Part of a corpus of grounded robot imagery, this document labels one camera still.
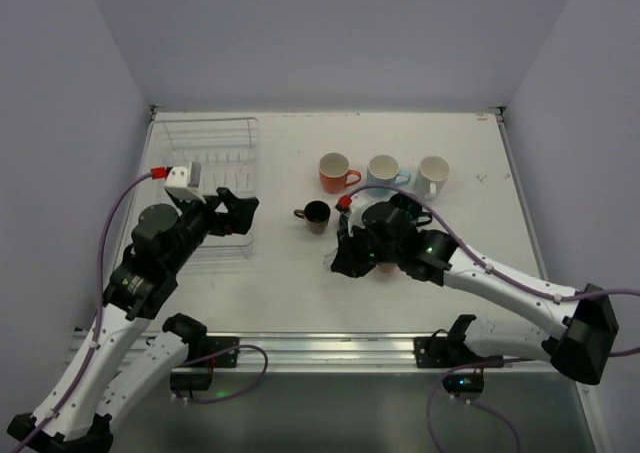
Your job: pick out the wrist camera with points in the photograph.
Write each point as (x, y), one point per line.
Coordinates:
(183, 182)
(354, 204)

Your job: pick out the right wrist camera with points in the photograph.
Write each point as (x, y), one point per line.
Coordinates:
(354, 204)

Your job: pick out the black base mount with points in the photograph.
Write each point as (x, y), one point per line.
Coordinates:
(437, 350)
(220, 348)

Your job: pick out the white mug gold rim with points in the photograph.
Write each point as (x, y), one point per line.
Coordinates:
(432, 174)

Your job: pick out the dark blue mug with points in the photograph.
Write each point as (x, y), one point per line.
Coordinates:
(344, 220)

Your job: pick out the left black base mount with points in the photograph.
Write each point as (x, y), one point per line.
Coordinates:
(220, 348)

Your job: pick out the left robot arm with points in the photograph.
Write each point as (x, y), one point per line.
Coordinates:
(96, 393)

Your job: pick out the aluminium rail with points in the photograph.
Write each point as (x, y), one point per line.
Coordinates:
(352, 353)

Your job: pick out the orange mug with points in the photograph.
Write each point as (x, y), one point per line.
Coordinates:
(335, 173)

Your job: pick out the left black controller box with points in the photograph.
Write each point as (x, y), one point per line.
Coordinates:
(189, 383)

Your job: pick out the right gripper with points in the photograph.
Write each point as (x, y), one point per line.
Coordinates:
(353, 255)

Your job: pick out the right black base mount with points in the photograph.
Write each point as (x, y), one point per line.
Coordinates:
(437, 350)

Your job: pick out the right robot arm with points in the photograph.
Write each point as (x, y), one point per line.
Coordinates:
(573, 331)

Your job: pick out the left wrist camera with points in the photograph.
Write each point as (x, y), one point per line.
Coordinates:
(183, 182)

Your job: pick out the white wire dish rack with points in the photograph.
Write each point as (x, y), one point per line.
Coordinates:
(227, 150)

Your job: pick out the clear glass cup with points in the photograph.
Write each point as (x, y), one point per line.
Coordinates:
(328, 260)

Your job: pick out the pink mug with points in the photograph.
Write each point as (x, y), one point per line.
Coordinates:
(387, 267)

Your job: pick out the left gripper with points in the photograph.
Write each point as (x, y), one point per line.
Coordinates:
(218, 215)

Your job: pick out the light blue mug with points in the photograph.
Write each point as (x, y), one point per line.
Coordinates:
(384, 170)

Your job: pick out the dark green mug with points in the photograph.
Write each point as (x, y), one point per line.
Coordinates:
(419, 216)

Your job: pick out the brown mug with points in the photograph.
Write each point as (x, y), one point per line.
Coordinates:
(316, 215)

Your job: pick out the right round controller board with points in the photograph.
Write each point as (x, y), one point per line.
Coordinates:
(465, 386)

